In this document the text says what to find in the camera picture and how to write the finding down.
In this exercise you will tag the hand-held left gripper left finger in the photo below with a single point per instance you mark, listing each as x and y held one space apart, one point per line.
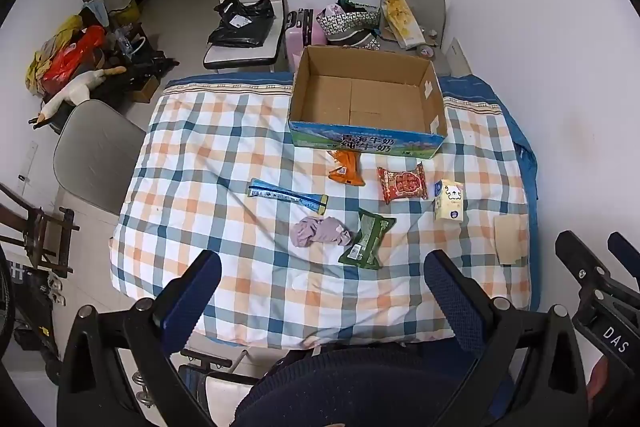
192 302

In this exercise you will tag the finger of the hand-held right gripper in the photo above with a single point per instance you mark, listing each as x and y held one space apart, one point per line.
582 262
627 257

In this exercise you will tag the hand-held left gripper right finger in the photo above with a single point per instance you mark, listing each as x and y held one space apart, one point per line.
455 302

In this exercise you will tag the green snack packet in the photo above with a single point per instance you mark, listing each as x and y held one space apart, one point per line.
367 239

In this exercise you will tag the red snack packet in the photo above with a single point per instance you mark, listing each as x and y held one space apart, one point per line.
404 184

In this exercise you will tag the long blue packet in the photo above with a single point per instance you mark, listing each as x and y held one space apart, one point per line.
285 196

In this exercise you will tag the purple cloth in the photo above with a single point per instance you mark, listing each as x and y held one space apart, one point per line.
320 231

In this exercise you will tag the orange snack packet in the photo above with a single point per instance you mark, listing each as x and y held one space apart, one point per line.
345 169

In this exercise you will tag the person's right hand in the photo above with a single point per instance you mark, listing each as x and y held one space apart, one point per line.
597 379

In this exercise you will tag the beige paper sheet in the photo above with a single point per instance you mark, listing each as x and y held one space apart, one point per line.
511 239

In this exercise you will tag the metal dumbbell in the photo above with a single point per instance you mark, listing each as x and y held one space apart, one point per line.
144 389

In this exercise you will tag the person's dark knit clothing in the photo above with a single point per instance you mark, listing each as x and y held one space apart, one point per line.
350 387

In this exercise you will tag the checkered blanket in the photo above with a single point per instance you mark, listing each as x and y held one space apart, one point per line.
210 157

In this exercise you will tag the black bicycle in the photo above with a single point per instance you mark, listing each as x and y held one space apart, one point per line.
30 307

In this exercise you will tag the wooden folding chair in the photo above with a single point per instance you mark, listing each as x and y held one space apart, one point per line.
40 227

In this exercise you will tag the small cardboard box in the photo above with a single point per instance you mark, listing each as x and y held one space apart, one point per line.
145 89

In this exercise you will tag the white flat board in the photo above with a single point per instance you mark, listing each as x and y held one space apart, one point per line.
457 57

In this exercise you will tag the white goose plush toy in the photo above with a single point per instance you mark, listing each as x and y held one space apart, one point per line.
80 89

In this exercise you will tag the tape roll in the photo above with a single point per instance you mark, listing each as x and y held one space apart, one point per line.
426 52

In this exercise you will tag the red plastic bag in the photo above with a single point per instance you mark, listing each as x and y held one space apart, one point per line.
72 57

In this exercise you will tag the pink suitcase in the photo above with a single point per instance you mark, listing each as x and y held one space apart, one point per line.
300 39

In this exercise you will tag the black plastic bag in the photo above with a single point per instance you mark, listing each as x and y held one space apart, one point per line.
242 22

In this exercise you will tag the yellow cloth bundle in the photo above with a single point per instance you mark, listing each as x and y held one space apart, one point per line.
47 57

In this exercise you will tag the yellow paper bag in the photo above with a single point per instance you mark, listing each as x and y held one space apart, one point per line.
402 19

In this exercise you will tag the patterned black white bag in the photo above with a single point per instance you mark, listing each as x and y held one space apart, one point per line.
345 24

